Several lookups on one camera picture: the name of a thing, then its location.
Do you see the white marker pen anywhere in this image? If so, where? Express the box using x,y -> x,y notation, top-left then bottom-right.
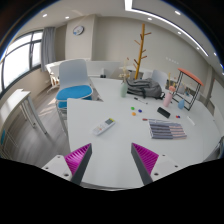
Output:
187,116 -> 196,126

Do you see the blue small vase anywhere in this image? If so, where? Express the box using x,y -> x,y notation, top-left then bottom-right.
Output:
178,99 -> 185,109

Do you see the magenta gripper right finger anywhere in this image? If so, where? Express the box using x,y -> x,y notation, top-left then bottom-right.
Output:
131,143 -> 159,185

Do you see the grey backpack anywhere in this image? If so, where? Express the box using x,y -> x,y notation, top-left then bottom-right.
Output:
127,78 -> 165,99

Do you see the white side table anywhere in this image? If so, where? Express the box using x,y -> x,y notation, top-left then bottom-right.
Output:
0,88 -> 48,138

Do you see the white chair blue cushion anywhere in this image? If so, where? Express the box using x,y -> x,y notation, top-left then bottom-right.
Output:
56,59 -> 93,132

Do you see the pink water bottle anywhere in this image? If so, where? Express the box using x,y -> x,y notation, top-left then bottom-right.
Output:
163,86 -> 176,107

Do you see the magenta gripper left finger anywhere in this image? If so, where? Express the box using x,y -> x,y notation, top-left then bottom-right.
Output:
65,144 -> 92,185

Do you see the green vase with flowers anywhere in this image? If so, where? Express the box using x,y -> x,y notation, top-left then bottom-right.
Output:
119,58 -> 130,97

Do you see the white remote control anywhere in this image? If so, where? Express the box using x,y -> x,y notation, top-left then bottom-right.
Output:
92,118 -> 115,136

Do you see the window with dark frame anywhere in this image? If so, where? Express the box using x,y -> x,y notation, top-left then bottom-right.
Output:
0,30 -> 43,95

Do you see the black frame orange-top side table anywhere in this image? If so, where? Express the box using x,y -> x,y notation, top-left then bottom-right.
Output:
173,68 -> 203,110

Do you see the round wall clock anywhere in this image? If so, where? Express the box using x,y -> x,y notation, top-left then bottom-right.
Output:
73,26 -> 84,36

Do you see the black rectangular eraser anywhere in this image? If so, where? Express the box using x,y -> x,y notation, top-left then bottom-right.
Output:
157,107 -> 170,118

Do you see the wooden coat rack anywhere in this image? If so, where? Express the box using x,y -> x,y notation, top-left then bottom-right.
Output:
133,23 -> 152,79

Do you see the black marker pen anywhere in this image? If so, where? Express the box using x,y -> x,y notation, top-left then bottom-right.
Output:
134,97 -> 148,105

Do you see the grey curtain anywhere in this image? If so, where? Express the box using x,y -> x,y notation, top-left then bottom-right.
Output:
41,27 -> 56,71

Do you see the folded striped towel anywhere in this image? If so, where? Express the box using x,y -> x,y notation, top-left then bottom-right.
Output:
148,119 -> 187,139

